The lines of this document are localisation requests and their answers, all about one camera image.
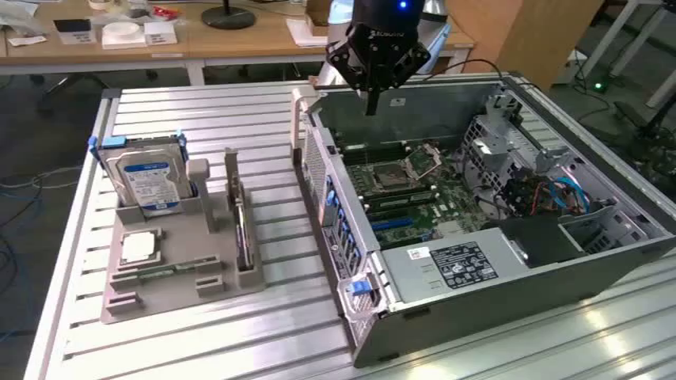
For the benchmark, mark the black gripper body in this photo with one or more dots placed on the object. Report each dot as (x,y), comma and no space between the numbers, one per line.
(386,23)

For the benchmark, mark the graphics card with fan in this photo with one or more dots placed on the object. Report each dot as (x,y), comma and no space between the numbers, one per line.
(243,237)

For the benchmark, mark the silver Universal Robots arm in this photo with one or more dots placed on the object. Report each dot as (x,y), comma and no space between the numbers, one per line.
(331,75)

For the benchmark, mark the white paper stack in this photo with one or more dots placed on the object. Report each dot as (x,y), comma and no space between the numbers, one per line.
(303,35)

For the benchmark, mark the brown cardboard box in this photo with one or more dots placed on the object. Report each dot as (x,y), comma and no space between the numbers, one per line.
(317,16)

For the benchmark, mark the wooden desk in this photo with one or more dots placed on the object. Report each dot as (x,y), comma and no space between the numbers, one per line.
(238,43)

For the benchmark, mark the wooden cabinet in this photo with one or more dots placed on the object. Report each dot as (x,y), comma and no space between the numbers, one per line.
(529,39)

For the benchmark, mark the black RAM slots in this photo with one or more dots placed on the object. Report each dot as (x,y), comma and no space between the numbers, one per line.
(370,149)

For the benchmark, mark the black round lamp base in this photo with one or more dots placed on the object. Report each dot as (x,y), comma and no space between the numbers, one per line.
(227,19)

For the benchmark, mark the metal socket cover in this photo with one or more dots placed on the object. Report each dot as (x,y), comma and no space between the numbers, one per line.
(426,160)

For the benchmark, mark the metal drive cage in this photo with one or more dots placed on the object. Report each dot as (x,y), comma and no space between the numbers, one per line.
(491,150)

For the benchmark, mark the CPU socket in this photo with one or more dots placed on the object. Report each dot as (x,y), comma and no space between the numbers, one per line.
(390,178)

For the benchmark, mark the white floor box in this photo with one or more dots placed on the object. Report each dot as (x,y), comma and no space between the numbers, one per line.
(575,67)

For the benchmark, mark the small white labelled box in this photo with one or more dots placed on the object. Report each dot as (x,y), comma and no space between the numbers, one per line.
(161,35)

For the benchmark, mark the red packet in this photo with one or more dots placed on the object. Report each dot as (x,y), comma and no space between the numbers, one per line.
(165,12)

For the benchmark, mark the device with green light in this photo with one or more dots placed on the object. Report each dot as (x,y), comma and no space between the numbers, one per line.
(598,85)

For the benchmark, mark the small black item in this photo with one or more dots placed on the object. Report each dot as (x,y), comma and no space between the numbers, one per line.
(139,14)

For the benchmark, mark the white box holding tape roll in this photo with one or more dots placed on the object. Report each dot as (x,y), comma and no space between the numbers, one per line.
(125,39)

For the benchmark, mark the black chair base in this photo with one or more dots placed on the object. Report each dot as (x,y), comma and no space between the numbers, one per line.
(631,112)

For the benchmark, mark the hard disk with blue carrier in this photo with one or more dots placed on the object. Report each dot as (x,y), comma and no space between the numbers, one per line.
(151,182)

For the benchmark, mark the grey power supply with label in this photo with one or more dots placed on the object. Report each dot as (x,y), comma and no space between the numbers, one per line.
(423,273)

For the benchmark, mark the blue case latch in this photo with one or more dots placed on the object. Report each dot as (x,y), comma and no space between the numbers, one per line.
(359,287)

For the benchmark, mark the white paper label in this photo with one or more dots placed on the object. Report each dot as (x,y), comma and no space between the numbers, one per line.
(27,40)

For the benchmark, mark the silver CPU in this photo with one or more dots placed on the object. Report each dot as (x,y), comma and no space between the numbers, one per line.
(139,247)

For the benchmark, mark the clear plastic bag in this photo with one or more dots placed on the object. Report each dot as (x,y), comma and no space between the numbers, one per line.
(19,16)

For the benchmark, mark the open grey PC case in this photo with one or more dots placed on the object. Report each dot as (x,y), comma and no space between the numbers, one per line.
(475,301)

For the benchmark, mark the green RAM stick bare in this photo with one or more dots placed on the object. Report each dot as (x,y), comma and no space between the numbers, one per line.
(169,270)

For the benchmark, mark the grey parts rack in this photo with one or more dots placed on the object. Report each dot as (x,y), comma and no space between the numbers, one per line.
(174,293)

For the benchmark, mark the white table frame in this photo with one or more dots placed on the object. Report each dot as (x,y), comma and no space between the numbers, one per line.
(661,93)

